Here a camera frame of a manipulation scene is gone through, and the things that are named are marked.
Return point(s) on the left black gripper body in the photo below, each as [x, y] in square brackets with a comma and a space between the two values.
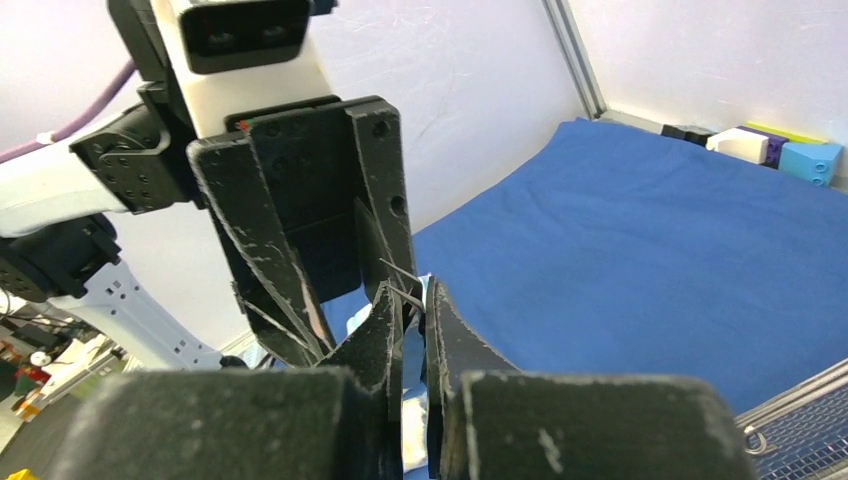
[308, 159]

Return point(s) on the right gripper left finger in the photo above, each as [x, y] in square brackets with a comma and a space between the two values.
[338, 420]

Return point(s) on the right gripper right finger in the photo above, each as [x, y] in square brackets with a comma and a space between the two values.
[490, 420]

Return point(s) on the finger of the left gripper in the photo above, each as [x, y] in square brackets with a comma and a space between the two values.
[382, 221]
[270, 281]

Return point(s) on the thin steel instrument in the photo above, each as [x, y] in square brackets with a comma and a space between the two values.
[407, 285]

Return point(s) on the blue surgical drape cloth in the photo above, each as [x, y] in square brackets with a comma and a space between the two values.
[614, 250]

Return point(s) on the wire mesh instrument basket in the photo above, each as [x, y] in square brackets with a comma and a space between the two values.
[802, 432]

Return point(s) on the white blue labelled packet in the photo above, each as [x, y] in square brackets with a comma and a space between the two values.
[414, 407]

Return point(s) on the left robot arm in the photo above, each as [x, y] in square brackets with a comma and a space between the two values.
[57, 245]

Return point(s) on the small black block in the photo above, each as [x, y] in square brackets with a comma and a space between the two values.
[692, 134]

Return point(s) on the white yellow small object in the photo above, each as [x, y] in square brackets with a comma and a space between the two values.
[749, 146]

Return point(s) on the purple small block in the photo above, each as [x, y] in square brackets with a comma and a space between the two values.
[776, 140]

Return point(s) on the blue small block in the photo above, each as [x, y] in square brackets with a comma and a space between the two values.
[814, 163]

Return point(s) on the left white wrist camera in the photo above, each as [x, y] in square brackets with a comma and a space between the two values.
[235, 57]

